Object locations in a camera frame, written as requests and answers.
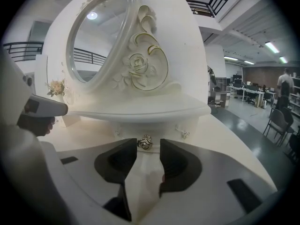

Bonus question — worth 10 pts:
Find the white storage shelving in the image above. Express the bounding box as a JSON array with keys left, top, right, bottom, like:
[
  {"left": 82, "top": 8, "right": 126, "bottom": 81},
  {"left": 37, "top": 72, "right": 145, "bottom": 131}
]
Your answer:
[{"left": 290, "top": 75, "right": 300, "bottom": 117}]

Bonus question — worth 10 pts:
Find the grey-green side chair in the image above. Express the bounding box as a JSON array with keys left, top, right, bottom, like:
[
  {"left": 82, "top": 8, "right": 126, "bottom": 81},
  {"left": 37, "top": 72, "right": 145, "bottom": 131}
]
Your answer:
[{"left": 262, "top": 106, "right": 295, "bottom": 148}]

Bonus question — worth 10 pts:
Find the round white-framed mirror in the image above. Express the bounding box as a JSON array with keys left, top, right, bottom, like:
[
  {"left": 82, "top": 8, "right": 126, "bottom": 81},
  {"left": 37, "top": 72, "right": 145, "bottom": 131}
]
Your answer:
[{"left": 69, "top": 0, "right": 132, "bottom": 83}]

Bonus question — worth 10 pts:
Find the grey wooden shelf unit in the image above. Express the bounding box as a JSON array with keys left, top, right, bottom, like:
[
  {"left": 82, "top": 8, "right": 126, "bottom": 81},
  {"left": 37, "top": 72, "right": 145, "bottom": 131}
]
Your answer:
[{"left": 209, "top": 75, "right": 232, "bottom": 109}]

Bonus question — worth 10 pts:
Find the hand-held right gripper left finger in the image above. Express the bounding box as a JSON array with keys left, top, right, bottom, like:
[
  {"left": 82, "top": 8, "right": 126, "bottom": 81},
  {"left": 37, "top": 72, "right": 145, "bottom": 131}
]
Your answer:
[{"left": 38, "top": 138, "right": 138, "bottom": 223}]

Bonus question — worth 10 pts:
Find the yellow flower bouquet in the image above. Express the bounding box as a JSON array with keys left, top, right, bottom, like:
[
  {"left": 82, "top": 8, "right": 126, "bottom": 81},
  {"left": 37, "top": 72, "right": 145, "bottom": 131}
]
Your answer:
[{"left": 46, "top": 78, "right": 68, "bottom": 98}]

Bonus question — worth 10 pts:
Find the white dressing table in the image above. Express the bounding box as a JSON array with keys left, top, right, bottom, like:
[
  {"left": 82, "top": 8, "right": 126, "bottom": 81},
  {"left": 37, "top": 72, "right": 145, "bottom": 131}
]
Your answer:
[{"left": 37, "top": 0, "right": 278, "bottom": 196}]

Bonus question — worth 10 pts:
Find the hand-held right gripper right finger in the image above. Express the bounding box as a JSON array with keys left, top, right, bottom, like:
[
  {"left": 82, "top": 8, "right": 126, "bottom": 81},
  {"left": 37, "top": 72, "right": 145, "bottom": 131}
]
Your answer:
[{"left": 150, "top": 138, "right": 278, "bottom": 224}]

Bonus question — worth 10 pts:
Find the person's left hand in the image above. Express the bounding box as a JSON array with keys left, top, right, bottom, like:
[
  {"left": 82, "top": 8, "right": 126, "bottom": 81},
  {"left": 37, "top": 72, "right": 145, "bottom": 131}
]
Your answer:
[{"left": 16, "top": 115, "right": 56, "bottom": 137}]

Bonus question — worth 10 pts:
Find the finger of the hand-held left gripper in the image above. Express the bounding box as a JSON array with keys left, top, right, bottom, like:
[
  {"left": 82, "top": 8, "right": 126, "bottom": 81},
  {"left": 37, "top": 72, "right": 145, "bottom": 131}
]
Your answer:
[{"left": 20, "top": 93, "right": 69, "bottom": 120}]

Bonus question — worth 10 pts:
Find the row of white office desks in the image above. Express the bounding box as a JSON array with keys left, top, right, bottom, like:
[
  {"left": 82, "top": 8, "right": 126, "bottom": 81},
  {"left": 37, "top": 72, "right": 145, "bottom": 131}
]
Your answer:
[{"left": 226, "top": 78, "right": 278, "bottom": 109}]

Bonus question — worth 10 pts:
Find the black metal railing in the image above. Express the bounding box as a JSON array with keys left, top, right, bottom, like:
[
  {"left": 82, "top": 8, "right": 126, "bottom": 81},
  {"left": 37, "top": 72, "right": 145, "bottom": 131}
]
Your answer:
[
  {"left": 186, "top": 0, "right": 240, "bottom": 18},
  {"left": 3, "top": 41, "right": 45, "bottom": 62}
]

